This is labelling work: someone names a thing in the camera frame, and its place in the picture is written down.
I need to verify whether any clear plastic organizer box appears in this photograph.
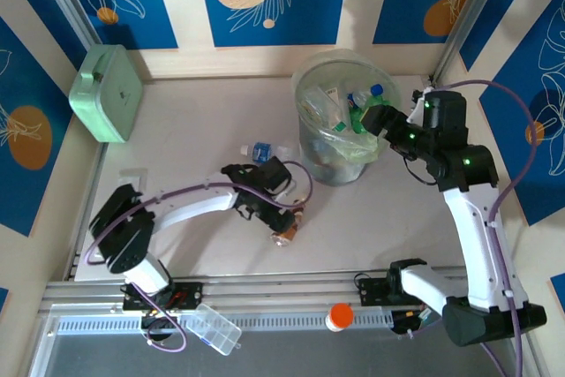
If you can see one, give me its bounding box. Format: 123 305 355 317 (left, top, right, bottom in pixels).
185 303 243 357

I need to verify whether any orange label bottle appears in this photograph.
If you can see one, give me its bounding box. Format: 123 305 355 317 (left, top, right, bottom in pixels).
269 205 306 249

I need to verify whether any mint green plastic case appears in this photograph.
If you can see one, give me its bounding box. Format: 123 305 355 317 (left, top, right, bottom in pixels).
68 44 145 144

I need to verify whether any translucent green bin liner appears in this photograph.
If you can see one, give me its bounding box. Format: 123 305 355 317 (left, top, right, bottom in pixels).
293 49 402 165

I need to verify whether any translucent trash bin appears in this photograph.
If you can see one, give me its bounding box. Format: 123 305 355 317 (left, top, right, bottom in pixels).
291 49 402 187

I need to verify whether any clear bottle blue label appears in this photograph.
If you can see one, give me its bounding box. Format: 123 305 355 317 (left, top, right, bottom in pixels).
239 140 296 165

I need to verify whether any thin black wire loop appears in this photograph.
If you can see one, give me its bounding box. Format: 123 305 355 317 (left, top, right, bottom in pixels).
403 155 439 186

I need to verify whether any grey slotted cable duct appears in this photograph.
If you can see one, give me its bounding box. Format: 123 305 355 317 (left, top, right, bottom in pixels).
55 314 395 335

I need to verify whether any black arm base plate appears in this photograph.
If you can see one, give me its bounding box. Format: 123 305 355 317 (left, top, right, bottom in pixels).
122 282 204 311
356 275 392 306

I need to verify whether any white jar orange lid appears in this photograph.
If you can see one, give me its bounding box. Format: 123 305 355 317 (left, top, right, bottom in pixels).
325 302 355 333

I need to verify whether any aluminium side rail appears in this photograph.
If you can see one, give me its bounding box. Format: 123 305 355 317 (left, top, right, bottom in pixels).
64 142 109 282

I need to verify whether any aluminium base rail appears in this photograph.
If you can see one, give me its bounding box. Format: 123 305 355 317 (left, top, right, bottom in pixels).
41 266 517 314

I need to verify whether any small circuit board with wires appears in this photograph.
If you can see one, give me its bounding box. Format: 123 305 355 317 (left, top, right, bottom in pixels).
140 308 180 334
391 308 438 338

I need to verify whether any clear bottle white label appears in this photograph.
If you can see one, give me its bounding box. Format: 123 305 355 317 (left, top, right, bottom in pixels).
323 85 350 127

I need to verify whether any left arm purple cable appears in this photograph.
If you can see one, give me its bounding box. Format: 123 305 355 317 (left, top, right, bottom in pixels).
85 160 314 354

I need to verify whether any clear bottle blue cap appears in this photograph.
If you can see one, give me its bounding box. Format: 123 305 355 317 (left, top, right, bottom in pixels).
352 83 386 109

